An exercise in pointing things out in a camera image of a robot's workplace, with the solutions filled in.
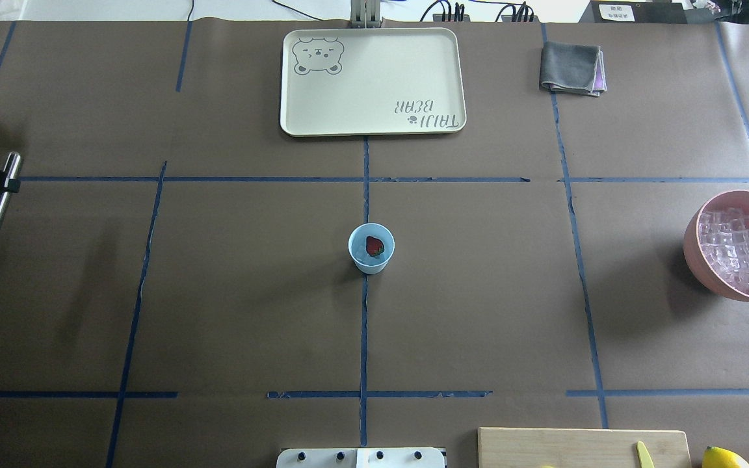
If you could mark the light blue cup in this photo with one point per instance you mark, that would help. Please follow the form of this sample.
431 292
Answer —
356 248

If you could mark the red strawberry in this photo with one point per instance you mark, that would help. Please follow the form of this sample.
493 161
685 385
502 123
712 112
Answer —
374 246

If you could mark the pile of ice cubes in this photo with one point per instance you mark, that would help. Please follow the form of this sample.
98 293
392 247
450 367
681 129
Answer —
724 242

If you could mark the cream bear tray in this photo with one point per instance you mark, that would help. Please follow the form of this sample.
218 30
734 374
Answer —
345 82

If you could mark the wooden cutting board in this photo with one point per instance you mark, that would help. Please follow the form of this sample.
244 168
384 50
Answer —
566 447

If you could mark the grey folded cloth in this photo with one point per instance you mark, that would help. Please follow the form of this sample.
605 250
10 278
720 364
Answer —
573 68

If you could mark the black box device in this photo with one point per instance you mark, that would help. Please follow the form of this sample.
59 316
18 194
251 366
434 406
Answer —
634 12

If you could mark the yellow plastic knife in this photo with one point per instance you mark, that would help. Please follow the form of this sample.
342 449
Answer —
643 455

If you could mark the pink bowl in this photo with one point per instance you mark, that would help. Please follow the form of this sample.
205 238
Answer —
691 248

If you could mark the lower yellow lemon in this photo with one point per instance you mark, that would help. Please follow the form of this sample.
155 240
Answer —
718 457

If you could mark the metal camera post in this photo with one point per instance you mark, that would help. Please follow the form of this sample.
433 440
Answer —
365 14

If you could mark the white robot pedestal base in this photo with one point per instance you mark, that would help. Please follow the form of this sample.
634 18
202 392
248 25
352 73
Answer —
363 457

